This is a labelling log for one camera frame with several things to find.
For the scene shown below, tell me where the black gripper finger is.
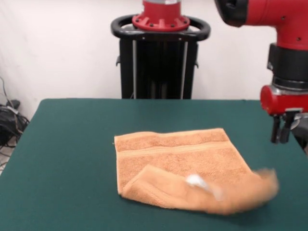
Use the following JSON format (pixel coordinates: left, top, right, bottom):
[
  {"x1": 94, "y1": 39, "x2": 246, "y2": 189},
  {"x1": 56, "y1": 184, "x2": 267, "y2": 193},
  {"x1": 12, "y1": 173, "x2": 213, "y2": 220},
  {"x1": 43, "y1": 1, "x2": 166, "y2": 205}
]
[
  {"x1": 280, "y1": 111, "x2": 303, "y2": 144},
  {"x1": 270, "y1": 115, "x2": 282, "y2": 144}
]

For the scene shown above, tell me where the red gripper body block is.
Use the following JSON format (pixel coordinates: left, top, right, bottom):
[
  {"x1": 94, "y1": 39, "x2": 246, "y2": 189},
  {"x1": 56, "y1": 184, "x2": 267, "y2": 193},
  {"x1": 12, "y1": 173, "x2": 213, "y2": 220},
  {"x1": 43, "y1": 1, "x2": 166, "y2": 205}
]
[{"x1": 260, "y1": 84, "x2": 308, "y2": 118}]

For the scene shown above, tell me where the orange terry towel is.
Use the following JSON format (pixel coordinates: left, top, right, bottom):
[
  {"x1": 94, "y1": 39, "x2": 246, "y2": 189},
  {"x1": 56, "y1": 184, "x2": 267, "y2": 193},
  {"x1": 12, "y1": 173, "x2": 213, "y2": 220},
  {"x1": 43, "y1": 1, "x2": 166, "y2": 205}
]
[{"x1": 113, "y1": 128, "x2": 280, "y2": 215}]

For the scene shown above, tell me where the grey stand base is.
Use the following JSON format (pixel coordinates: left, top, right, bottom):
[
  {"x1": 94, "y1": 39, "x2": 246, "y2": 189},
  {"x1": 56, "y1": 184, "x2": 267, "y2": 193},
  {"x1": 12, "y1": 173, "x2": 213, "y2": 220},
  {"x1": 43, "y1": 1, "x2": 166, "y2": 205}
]
[{"x1": 291, "y1": 114, "x2": 302, "y2": 130}]

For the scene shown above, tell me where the dark green table cloth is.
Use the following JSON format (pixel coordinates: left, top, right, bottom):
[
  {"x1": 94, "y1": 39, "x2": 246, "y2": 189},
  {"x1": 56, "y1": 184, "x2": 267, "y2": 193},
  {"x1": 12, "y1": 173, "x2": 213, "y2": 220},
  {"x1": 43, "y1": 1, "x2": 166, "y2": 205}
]
[{"x1": 0, "y1": 98, "x2": 308, "y2": 231}]

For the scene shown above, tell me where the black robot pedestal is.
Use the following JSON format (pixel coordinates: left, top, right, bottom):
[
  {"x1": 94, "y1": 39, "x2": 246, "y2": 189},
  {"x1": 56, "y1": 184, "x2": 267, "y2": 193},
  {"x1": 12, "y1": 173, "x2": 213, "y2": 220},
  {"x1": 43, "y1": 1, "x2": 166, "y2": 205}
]
[{"x1": 110, "y1": 14, "x2": 211, "y2": 100}]

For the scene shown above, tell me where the black cable tangle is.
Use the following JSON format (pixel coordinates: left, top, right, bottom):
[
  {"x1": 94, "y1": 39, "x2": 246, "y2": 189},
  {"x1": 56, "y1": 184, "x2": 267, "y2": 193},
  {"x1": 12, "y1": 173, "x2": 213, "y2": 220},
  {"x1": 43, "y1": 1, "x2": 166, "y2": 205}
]
[{"x1": 0, "y1": 77, "x2": 31, "y2": 169}]

